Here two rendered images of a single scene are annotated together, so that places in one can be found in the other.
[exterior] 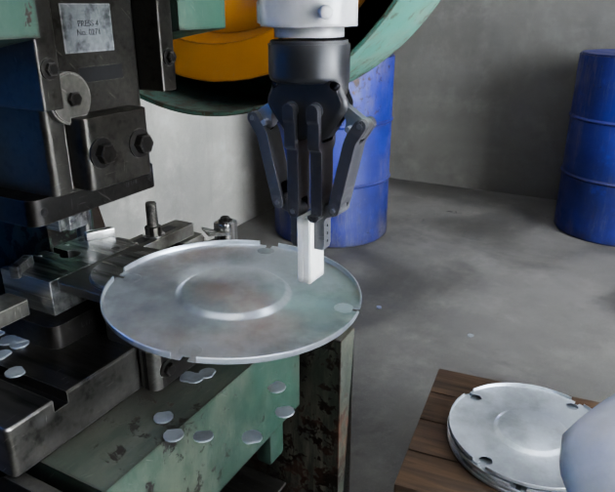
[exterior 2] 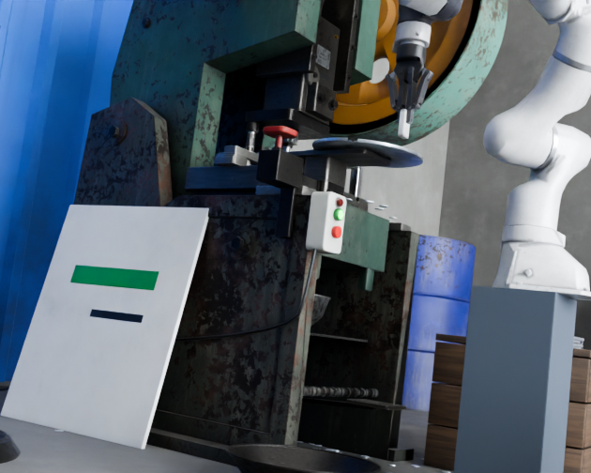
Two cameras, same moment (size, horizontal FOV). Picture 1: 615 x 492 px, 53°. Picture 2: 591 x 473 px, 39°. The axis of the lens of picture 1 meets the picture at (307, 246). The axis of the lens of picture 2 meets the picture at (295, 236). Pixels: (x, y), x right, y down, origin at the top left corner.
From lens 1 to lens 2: 1.67 m
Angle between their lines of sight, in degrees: 29
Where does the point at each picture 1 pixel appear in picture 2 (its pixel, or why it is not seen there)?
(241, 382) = (360, 214)
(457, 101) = not seen: hidden behind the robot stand
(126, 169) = (325, 111)
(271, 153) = (393, 87)
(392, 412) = not seen: hidden behind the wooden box
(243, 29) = (374, 101)
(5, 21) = (309, 34)
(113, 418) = not seen: hidden behind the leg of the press
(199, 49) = (350, 109)
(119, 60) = (329, 74)
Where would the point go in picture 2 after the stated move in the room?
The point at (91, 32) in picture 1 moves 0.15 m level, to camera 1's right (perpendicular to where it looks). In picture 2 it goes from (323, 58) to (377, 62)
